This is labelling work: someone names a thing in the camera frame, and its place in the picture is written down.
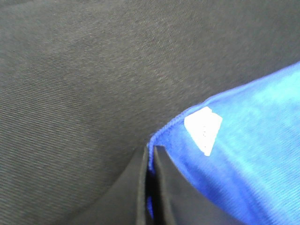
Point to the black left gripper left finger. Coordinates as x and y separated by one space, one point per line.
125 201

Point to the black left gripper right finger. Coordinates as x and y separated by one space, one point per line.
176 202

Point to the blue microfibre towel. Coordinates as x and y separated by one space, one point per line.
241 148

